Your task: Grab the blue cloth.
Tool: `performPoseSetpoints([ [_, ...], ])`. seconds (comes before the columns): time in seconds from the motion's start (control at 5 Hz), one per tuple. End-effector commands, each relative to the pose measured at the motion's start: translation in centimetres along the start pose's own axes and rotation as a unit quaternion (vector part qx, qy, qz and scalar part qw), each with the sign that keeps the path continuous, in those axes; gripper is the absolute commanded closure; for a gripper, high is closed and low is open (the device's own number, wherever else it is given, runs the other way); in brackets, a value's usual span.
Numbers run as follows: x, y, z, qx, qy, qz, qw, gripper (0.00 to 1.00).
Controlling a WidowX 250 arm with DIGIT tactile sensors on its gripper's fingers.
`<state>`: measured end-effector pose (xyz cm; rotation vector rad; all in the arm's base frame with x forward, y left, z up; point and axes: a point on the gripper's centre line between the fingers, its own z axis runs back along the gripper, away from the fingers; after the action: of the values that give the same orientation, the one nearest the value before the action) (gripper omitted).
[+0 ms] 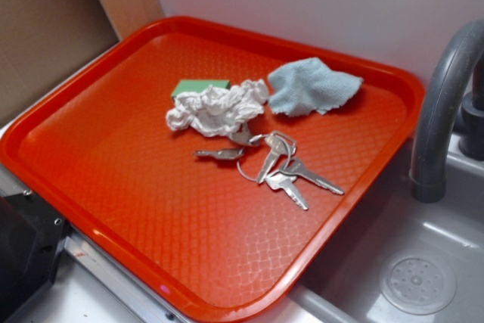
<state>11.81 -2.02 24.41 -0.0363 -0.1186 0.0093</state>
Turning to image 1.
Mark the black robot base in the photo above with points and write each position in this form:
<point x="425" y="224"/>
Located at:
<point x="32" y="240"/>

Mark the silver key under cloth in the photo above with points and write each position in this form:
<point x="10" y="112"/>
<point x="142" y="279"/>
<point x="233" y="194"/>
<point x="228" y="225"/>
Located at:
<point x="243" y="136"/>

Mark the crumpled white cloth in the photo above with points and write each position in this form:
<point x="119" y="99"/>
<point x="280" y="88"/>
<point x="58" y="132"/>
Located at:
<point x="216" y="111"/>

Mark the light blue cloth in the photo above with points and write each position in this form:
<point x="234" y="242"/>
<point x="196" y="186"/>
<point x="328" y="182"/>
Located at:
<point x="309" y="85"/>

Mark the silver key left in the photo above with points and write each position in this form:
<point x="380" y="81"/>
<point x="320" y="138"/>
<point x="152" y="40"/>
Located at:
<point x="221" y="154"/>

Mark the silver key upright middle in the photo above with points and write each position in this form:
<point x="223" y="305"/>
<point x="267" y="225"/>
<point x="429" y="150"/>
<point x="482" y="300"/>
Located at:
<point x="277" y="147"/>

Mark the silver key lower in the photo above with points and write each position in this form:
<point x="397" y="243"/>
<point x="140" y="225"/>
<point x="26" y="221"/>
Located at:
<point x="279" y="181"/>

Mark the silver key pointing right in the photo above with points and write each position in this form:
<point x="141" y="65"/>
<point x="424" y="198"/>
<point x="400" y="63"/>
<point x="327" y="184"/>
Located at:
<point x="297" y="168"/>

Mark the green rectangular block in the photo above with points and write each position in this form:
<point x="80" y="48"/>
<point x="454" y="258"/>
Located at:
<point x="198" y="85"/>

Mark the orange plastic tray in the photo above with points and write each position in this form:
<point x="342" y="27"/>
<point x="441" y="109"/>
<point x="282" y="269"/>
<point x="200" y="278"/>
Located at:
<point x="201" y="234"/>

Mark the grey plastic sink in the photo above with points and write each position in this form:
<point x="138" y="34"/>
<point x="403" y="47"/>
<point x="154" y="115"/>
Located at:
<point x="342" y="283"/>

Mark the grey faucet spout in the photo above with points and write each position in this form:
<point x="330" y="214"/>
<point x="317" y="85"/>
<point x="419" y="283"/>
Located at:
<point x="450" y="82"/>

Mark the brown cardboard panel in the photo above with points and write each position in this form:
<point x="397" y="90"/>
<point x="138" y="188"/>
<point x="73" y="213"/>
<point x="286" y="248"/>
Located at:
<point x="45" y="41"/>

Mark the grey sink drain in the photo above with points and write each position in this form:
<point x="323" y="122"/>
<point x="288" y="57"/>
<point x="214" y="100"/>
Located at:
<point x="417" y="282"/>

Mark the metal rail strip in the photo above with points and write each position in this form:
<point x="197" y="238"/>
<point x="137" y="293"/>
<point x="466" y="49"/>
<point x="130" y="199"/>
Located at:
<point x="125" y="288"/>

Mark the dark faucet handle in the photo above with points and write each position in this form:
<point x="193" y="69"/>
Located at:
<point x="471" y="143"/>

